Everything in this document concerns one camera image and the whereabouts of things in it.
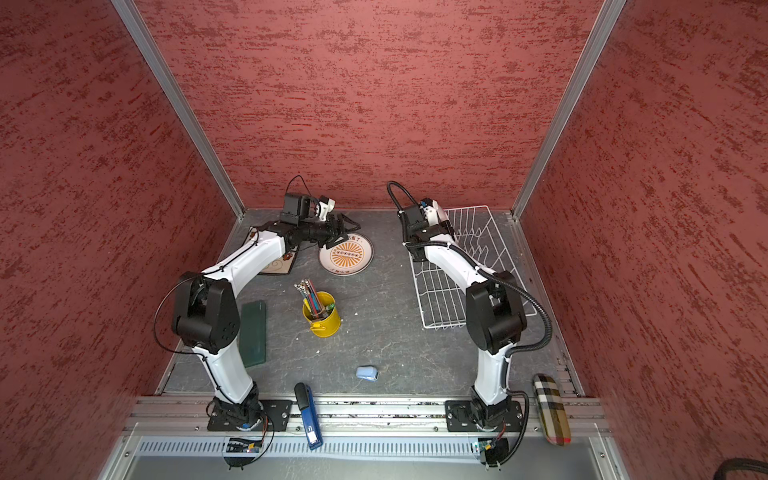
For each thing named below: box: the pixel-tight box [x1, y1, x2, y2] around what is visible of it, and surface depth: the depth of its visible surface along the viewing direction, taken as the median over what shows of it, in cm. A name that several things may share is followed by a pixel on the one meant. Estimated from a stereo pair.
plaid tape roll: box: [532, 373, 572, 446], surface depth 75 cm
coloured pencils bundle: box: [293, 278, 325, 318], surface depth 83 cm
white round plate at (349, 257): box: [318, 233, 375, 277], surface depth 106 cm
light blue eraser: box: [356, 366, 379, 382], surface depth 81 cm
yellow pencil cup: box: [302, 291, 341, 338], surface depth 83 cm
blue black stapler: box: [294, 382, 323, 450], surface depth 72 cm
